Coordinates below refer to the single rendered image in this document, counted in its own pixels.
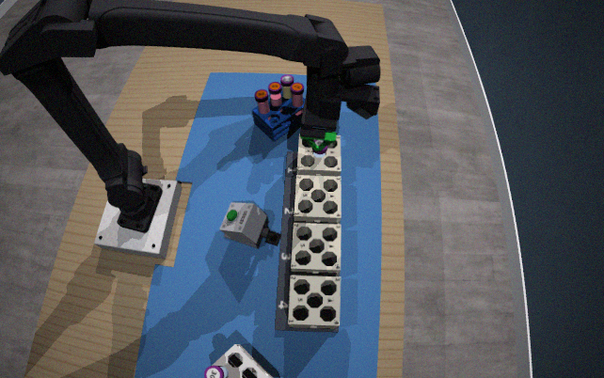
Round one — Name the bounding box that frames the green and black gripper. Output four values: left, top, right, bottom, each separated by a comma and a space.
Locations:
300, 88, 338, 151

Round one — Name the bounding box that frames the blue flat mat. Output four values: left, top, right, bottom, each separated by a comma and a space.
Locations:
135, 72, 382, 378

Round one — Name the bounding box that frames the grey button housing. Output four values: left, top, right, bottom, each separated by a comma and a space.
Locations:
220, 202, 281, 249

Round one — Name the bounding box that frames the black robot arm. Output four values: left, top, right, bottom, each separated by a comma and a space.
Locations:
0, 0, 381, 233

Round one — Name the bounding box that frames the blue tube rack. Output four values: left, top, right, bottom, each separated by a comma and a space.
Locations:
252, 91, 305, 142

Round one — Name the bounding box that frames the white bucket adapter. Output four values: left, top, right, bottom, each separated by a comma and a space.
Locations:
294, 175, 342, 224
291, 223, 341, 276
297, 134, 341, 177
288, 276, 341, 329

